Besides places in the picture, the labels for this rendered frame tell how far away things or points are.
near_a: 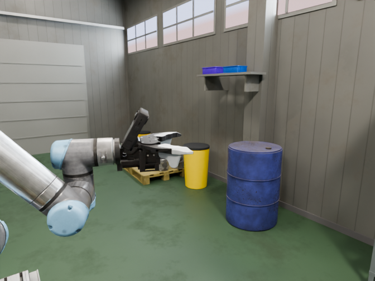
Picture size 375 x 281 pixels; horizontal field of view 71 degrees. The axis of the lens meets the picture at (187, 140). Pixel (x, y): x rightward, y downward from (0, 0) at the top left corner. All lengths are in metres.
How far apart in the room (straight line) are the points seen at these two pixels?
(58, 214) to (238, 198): 2.85
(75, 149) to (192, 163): 3.77
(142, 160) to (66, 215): 0.23
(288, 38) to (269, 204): 2.16
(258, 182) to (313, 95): 1.30
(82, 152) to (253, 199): 2.74
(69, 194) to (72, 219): 0.05
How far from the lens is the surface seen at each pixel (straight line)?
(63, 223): 0.61
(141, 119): 0.69
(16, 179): 0.62
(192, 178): 4.50
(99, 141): 0.71
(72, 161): 0.71
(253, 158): 3.11
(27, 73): 7.65
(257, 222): 3.41
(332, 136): 3.58
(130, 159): 0.73
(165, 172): 4.94
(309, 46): 3.75
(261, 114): 3.84
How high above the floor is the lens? 1.73
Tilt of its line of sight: 12 degrees down
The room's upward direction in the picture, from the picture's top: straight up
